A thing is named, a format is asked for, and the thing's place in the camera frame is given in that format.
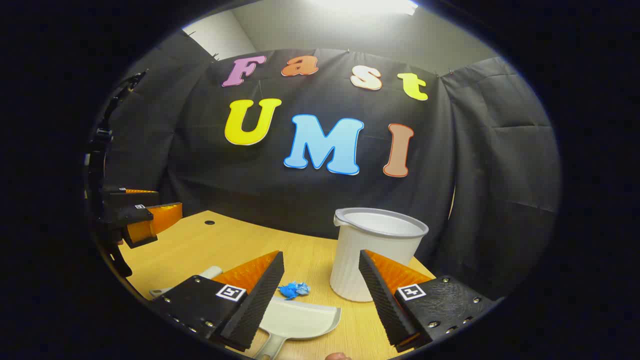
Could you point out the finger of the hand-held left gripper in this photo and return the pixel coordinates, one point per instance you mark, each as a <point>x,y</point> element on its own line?
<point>127,215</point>
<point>120,197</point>

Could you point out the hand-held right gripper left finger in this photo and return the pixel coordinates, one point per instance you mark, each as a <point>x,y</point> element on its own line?
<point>255,305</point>

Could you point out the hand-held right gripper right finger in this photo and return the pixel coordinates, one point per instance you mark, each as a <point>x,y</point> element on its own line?
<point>385,300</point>

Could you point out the dark blue paper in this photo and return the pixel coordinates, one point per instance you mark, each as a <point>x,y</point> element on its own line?
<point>288,291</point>

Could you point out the white plastic dustpan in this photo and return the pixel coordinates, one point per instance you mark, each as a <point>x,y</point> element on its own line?
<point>300,320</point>

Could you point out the light blue paper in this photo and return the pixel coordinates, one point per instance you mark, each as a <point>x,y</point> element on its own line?
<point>303,288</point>

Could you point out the small white broom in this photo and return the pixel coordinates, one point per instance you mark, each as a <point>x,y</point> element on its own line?
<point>211,272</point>

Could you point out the white ribbed garbage bin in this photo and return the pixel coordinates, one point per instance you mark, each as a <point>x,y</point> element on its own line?
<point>360,250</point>

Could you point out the wooden desktop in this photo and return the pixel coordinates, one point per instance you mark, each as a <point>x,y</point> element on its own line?
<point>240,245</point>

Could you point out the ceiling light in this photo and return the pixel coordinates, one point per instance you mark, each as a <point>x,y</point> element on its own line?
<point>365,5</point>

